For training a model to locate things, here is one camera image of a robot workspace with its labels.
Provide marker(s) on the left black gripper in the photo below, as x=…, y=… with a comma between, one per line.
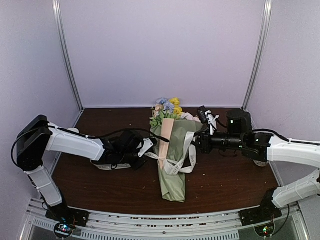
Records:
x=136, y=166

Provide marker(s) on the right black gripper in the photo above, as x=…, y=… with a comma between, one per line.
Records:
x=204, y=145

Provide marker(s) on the white printed ribbon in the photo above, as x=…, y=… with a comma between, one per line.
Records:
x=185, y=164

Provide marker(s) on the pink rose stem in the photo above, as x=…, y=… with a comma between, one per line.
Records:
x=188, y=116

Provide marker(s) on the pink wrapping paper sheet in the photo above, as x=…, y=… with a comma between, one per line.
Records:
x=173, y=187

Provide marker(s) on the pale yellow flower stem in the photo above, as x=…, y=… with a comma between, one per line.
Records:
x=159, y=116

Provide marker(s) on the peach flower stem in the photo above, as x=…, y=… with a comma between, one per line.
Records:
x=157, y=110

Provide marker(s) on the blue flower stem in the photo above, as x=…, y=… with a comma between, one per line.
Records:
x=167, y=105

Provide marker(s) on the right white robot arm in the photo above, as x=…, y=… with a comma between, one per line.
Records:
x=262, y=145

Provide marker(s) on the white patterned mug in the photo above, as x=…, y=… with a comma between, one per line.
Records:
x=260, y=163

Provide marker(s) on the left white patterned bowl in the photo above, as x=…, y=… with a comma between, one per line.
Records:
x=73, y=130

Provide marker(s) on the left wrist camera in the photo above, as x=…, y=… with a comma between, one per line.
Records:
x=146, y=145

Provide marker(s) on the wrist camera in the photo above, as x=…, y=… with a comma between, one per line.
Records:
x=207, y=117
x=146, y=145

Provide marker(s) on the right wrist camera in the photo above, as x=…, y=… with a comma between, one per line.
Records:
x=207, y=117

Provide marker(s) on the front aluminium rail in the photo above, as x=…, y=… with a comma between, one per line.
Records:
x=223, y=225

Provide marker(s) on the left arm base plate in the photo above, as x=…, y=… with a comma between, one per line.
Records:
x=69, y=226

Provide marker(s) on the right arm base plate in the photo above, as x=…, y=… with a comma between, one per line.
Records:
x=262, y=219

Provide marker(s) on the right aluminium frame post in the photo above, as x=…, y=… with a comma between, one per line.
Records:
x=264, y=30

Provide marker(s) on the aluminium frame post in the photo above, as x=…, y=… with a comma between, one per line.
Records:
x=264, y=30
x=65, y=53

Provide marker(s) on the left aluminium frame post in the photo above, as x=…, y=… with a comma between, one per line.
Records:
x=65, y=53

